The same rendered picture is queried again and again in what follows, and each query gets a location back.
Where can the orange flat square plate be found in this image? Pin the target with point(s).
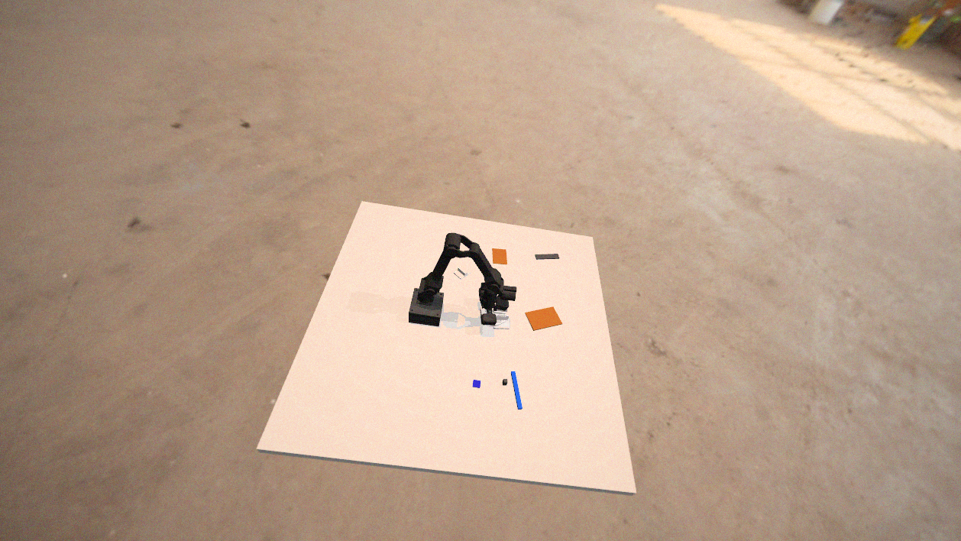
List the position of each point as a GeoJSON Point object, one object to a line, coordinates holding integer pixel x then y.
{"type": "Point", "coordinates": [543, 318]}

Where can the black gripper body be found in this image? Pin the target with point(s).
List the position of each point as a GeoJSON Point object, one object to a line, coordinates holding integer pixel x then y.
{"type": "Point", "coordinates": [487, 318]}

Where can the blue flat bar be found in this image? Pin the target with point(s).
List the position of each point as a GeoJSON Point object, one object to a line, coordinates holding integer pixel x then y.
{"type": "Point", "coordinates": [516, 390]}

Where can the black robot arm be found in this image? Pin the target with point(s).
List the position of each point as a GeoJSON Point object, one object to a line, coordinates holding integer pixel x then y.
{"type": "Point", "coordinates": [493, 282]}

